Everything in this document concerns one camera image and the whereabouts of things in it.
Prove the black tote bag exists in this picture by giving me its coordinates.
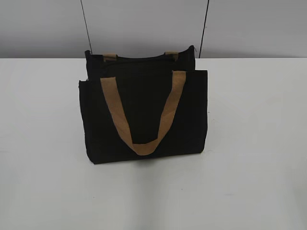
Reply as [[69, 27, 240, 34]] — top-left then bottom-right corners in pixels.
[[79, 46, 208, 164]]

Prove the tan front bag handle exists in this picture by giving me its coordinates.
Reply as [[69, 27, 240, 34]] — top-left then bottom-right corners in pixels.
[[100, 71, 186, 156]]

